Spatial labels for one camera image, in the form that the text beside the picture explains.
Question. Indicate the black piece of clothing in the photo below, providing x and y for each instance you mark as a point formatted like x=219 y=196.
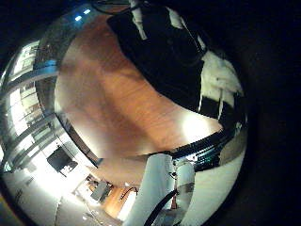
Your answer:
x=163 y=62

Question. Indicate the ceiling light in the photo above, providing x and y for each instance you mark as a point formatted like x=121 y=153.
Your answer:
x=87 y=11
x=78 y=18

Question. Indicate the grey box cart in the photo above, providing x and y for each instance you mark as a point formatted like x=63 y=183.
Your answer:
x=100 y=190

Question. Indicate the black monitor screen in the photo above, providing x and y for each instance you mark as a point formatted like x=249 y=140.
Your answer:
x=59 y=158

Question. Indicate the grey window frame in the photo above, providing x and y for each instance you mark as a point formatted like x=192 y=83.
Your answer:
x=34 y=74

